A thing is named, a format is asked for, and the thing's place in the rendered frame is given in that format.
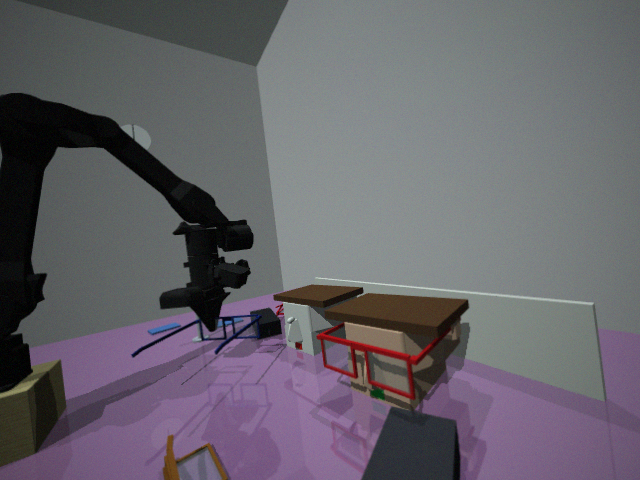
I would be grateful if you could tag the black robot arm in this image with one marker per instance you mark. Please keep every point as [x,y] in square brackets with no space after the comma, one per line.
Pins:
[31,130]

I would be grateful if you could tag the pale grey flat panel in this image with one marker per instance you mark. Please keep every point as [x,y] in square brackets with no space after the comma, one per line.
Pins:
[549,340]

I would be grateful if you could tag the navy glasses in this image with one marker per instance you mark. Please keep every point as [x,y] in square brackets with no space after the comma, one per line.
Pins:
[244,327]

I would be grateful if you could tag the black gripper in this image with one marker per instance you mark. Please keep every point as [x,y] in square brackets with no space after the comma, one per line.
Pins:
[205,301]

